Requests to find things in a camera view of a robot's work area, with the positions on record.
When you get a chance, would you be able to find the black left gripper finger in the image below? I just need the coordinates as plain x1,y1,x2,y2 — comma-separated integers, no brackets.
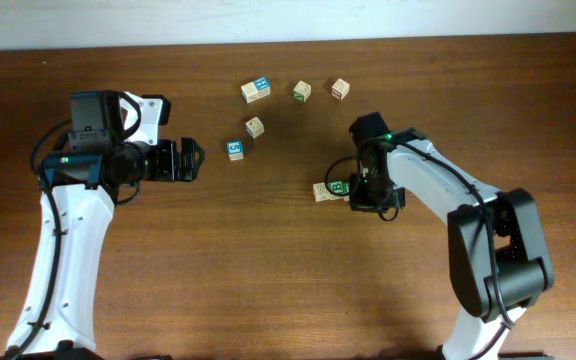
180,159,203,182
181,138,205,161

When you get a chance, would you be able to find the green letter B block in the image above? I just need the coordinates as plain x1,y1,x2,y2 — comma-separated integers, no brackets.
327,180,350,201

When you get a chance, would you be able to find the wooden letter M block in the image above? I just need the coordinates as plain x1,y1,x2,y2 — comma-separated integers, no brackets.
312,182,330,202

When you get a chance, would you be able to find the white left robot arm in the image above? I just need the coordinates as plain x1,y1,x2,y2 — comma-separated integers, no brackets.
4,90,205,359

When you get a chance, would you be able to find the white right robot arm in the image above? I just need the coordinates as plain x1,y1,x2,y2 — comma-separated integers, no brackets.
349,112,555,359

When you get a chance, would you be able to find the blue number five block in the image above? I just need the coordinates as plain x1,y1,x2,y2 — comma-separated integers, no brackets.
227,140,244,161

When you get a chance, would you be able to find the baseball picture wooden block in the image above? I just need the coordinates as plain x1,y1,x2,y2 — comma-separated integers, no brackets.
245,117,264,139

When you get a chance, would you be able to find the plain wooden block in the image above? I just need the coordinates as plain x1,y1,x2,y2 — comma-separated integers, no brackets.
241,82,259,103

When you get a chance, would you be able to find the blue top wooden block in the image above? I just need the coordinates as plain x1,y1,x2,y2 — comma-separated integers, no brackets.
253,76,271,98

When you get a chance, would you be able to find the red sided far block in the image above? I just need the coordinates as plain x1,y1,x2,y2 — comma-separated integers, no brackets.
331,78,350,100

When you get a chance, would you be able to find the green sided wooden block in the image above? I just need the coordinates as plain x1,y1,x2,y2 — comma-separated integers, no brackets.
293,80,312,102

